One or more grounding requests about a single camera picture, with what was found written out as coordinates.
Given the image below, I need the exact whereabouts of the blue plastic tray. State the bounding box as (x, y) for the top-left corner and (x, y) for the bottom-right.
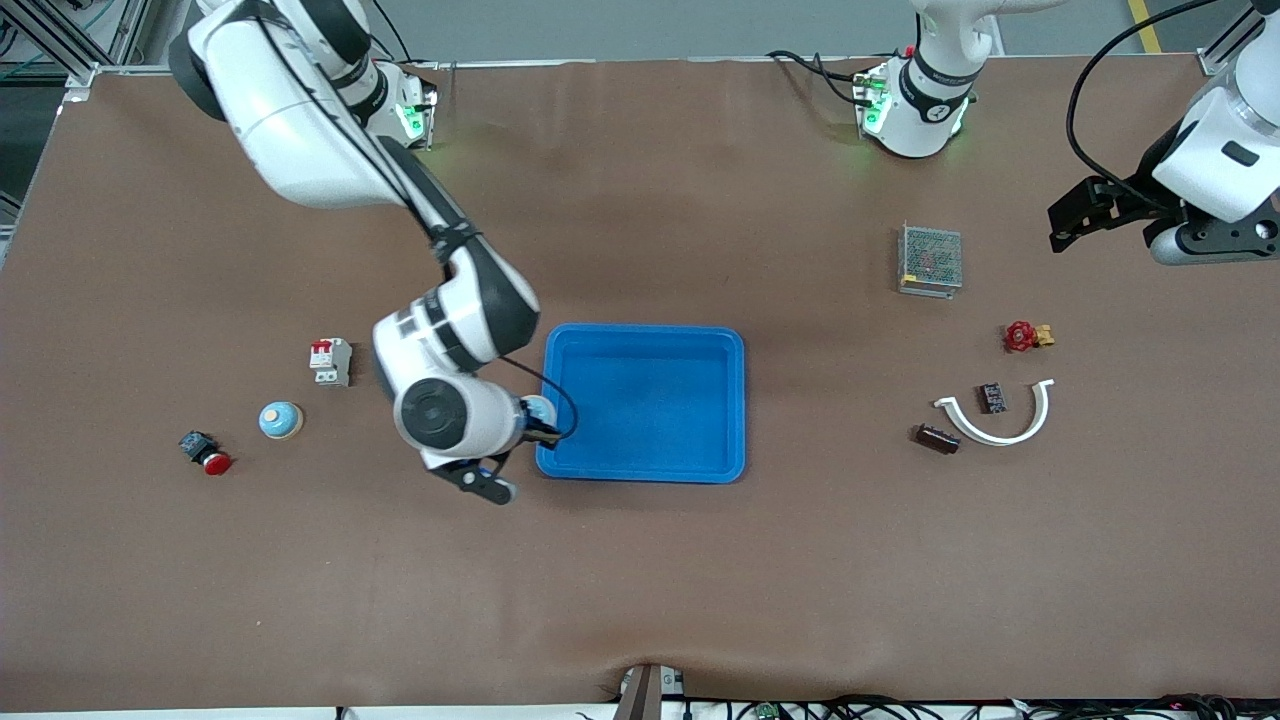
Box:
(536, 322), (746, 485)

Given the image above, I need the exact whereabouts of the metal mesh power supply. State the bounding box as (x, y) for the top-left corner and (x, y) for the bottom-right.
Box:
(897, 223), (964, 299)

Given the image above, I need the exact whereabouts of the brown table cover mat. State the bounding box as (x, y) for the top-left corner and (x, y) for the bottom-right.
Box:
(0, 55), (1280, 713)

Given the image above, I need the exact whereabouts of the white curved plastic clamp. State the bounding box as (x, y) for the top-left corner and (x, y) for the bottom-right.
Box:
(933, 378), (1056, 447)

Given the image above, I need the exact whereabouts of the red emergency stop button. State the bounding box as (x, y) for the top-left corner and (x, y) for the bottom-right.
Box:
(179, 430), (234, 476)

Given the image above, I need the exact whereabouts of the white circuit breaker red switch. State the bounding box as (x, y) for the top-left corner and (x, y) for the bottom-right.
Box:
(308, 338), (353, 388)

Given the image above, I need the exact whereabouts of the grey metal camera post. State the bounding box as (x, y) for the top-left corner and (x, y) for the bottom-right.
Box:
(618, 664), (687, 720)

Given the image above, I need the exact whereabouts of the black left arm base cable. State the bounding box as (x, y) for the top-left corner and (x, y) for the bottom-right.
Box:
(767, 48), (881, 109)

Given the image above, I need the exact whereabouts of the black arm base cable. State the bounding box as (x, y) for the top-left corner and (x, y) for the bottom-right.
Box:
(370, 20), (423, 67)
(767, 48), (881, 109)

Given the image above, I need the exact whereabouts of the black right arm base cable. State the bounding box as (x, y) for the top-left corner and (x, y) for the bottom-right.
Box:
(370, 20), (423, 67)

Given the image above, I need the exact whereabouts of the black cable bundle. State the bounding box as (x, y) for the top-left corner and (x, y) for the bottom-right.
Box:
(575, 693), (1280, 720)

